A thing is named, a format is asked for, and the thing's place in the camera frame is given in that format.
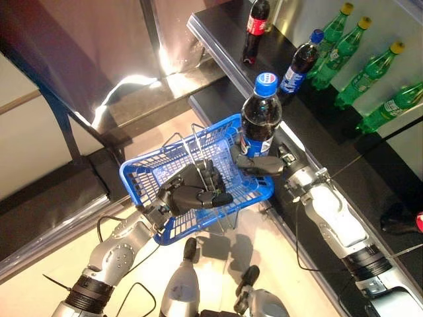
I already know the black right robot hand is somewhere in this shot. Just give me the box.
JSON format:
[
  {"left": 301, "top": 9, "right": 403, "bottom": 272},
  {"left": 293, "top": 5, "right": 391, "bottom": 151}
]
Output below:
[{"left": 230, "top": 129, "right": 287, "bottom": 176}]

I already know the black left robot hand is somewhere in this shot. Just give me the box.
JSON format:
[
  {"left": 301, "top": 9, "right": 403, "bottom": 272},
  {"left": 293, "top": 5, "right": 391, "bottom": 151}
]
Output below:
[{"left": 157, "top": 163, "right": 234, "bottom": 215}]

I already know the blue plastic shopping basket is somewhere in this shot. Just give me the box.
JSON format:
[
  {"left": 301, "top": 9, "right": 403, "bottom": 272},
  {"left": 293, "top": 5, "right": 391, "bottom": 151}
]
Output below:
[{"left": 118, "top": 113, "right": 276, "bottom": 246}]

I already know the dark Pepsi bottle blue cap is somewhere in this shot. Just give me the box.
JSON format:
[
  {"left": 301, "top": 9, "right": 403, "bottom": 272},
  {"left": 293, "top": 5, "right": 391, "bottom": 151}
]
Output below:
[
  {"left": 240, "top": 73, "right": 284, "bottom": 158},
  {"left": 279, "top": 28, "right": 327, "bottom": 105}
]

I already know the low black shelf base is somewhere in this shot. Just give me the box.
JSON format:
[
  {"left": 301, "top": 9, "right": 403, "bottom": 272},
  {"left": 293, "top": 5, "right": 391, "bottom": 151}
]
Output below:
[{"left": 188, "top": 79, "right": 423, "bottom": 317}]

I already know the silver right robot leg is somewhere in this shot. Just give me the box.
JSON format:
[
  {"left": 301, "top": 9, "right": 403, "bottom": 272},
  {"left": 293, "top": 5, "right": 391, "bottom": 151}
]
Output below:
[{"left": 233, "top": 265, "right": 289, "bottom": 317}]

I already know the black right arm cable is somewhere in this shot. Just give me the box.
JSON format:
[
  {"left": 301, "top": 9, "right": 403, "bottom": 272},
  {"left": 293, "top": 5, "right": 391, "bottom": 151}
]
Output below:
[{"left": 293, "top": 194, "right": 320, "bottom": 273}]

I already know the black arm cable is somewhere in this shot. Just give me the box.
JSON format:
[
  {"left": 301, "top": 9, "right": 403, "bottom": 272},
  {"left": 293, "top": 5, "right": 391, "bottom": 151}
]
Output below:
[
  {"left": 293, "top": 194, "right": 320, "bottom": 273},
  {"left": 96, "top": 215, "right": 125, "bottom": 242}
]

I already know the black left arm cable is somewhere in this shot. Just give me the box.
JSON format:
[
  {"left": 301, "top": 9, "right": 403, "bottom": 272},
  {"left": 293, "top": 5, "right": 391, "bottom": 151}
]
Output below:
[{"left": 96, "top": 215, "right": 125, "bottom": 242}]

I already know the black shelf board clear rail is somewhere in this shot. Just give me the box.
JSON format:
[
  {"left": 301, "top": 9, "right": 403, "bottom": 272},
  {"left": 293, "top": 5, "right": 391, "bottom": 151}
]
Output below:
[
  {"left": 186, "top": 0, "right": 377, "bottom": 176},
  {"left": 325, "top": 131, "right": 423, "bottom": 278}
]

